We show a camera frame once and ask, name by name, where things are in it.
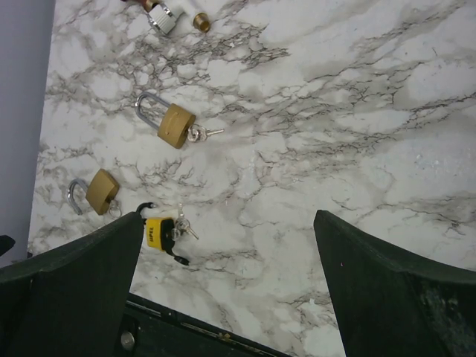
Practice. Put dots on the small brass padlock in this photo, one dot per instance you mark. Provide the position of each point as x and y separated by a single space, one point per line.
99 193

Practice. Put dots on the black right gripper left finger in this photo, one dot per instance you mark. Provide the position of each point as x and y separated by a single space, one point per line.
69 301

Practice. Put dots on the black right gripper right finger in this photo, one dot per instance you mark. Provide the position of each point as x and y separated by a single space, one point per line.
391 302

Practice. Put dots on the yellow black padlock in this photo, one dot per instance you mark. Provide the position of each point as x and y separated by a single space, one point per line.
158 233

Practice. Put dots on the long-shackle brass padlock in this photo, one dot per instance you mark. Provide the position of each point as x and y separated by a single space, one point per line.
174 126

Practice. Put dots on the silver keys of long padlock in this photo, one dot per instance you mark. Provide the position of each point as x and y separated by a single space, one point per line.
197 133

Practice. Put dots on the keys of yellow padlock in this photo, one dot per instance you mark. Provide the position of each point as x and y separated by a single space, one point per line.
182 225

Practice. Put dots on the keys of small padlock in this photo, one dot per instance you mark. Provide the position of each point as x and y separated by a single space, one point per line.
115 211

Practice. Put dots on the white plastic tap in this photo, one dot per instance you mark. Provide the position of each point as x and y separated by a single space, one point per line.
163 15

